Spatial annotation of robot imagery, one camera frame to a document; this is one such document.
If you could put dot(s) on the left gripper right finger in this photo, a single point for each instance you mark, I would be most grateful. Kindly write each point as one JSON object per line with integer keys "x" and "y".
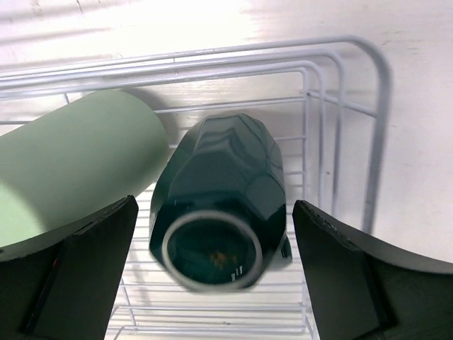
{"x": 361, "y": 287}

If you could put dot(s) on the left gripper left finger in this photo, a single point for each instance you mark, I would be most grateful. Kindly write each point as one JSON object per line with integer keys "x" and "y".
{"x": 63, "y": 284}

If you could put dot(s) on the light green plastic cup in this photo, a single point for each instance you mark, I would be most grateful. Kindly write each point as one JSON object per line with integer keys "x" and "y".
{"x": 76, "y": 160}

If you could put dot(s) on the dark green ceramic mug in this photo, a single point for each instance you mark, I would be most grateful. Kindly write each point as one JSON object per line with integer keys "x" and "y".
{"x": 218, "y": 217}

